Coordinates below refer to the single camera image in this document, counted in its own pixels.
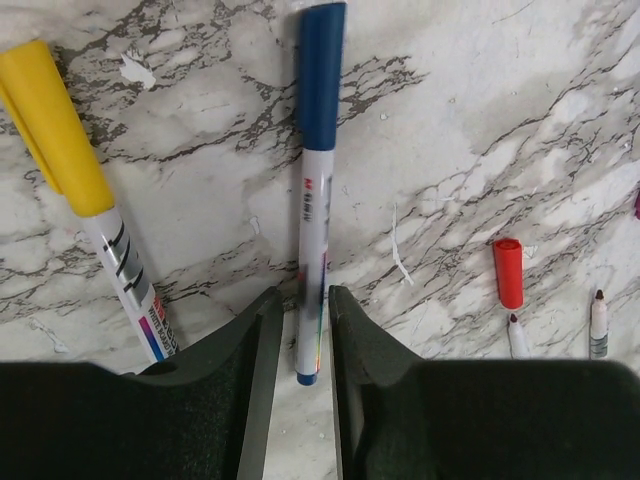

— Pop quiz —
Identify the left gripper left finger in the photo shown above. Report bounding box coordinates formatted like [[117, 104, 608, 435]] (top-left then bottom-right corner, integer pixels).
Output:
[[1, 288, 284, 479]]

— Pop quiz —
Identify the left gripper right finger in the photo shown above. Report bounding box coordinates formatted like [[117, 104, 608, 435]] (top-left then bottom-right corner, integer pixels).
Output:
[[328, 286, 639, 479]]

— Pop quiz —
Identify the white pen purple tip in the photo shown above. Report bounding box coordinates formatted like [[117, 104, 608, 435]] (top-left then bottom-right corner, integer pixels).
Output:
[[507, 313, 530, 359]]

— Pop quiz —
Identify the white pen blue tip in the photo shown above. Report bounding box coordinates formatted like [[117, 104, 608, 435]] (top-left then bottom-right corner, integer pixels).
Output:
[[295, 149, 334, 386]]

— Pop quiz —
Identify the yellow pen cap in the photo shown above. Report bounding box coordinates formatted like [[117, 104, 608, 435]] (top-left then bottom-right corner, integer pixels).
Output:
[[1, 40, 115, 217]]

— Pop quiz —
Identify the white pen yellow tip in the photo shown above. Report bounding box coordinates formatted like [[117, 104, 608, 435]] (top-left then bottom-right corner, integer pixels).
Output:
[[82, 208, 179, 363]]

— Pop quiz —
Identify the purple pen cap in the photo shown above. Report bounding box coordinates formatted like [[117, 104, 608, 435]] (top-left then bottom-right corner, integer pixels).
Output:
[[634, 191, 640, 220]]

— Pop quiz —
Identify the blue pen cap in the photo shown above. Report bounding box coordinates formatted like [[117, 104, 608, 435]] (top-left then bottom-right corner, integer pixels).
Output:
[[297, 2, 347, 151]]

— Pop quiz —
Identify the red pen cap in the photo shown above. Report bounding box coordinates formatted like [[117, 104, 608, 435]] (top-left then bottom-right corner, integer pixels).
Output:
[[493, 238, 524, 310]]

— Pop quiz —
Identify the white pen red tip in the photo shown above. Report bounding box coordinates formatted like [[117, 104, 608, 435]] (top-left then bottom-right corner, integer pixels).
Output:
[[589, 289, 608, 360]]

